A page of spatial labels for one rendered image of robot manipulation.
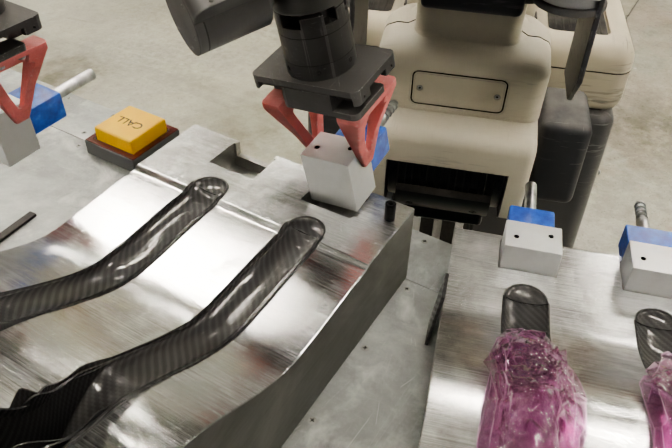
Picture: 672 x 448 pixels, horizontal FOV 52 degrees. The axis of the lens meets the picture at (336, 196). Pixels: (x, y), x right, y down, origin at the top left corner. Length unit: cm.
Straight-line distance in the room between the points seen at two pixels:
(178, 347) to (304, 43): 24
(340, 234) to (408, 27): 41
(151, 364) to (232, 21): 24
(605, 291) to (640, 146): 189
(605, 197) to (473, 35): 139
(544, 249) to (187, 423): 34
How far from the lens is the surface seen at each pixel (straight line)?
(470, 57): 90
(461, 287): 61
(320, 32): 52
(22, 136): 70
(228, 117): 243
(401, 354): 63
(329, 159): 59
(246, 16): 49
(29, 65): 67
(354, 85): 53
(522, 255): 63
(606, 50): 119
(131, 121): 87
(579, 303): 63
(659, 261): 66
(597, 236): 208
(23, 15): 65
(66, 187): 84
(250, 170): 72
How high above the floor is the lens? 129
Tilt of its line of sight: 39 degrees down
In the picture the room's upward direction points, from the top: 2 degrees clockwise
